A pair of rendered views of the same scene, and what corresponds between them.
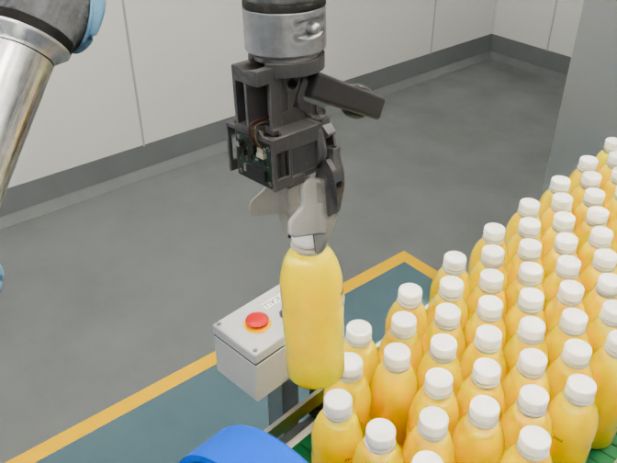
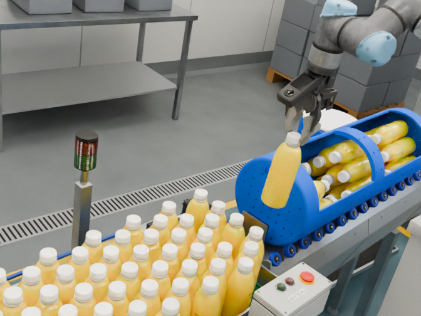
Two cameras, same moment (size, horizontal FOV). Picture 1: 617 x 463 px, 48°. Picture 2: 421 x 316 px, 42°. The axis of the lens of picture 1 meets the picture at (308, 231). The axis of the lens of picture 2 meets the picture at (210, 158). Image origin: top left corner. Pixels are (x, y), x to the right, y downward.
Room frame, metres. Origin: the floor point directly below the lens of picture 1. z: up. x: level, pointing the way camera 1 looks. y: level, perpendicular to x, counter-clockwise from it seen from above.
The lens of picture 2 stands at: (1.90, -0.31, 1.99)
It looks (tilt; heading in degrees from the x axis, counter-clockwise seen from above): 28 degrees down; 175
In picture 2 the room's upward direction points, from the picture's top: 11 degrees clockwise
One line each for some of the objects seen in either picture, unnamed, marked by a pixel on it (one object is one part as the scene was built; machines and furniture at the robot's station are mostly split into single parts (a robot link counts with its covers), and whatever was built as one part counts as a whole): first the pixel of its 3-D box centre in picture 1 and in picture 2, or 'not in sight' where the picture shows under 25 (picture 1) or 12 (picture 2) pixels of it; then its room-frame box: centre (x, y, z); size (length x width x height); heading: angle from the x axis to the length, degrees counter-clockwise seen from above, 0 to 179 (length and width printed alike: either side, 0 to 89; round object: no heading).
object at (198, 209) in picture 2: not in sight; (195, 222); (0.49, -0.20, 1.00); 0.07 x 0.07 x 0.19
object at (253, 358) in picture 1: (281, 332); (290, 301); (0.85, 0.04, 1.05); 0.20 x 0.10 x 0.10; 136
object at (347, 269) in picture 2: not in sight; (349, 265); (-0.30, 0.67, 0.31); 0.06 x 0.06 x 0.63; 46
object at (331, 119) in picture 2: not in sight; (332, 120); (-0.41, 0.40, 1.03); 0.28 x 0.28 x 0.01
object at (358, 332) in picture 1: (358, 333); (245, 265); (0.79, -0.08, 1.10); 0.04 x 0.04 x 0.02
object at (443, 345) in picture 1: (443, 348); (197, 251); (0.76, -0.20, 1.10); 0.04 x 0.04 x 0.02
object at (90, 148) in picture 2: not in sight; (86, 143); (0.52, -0.54, 1.23); 0.06 x 0.06 x 0.04
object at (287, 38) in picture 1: (287, 31); (323, 56); (0.62, 0.02, 1.62); 0.08 x 0.08 x 0.05
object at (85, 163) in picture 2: not in sight; (85, 158); (0.52, -0.54, 1.18); 0.06 x 0.06 x 0.05
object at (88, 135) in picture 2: not in sight; (85, 159); (0.52, -0.54, 1.18); 0.06 x 0.06 x 0.16
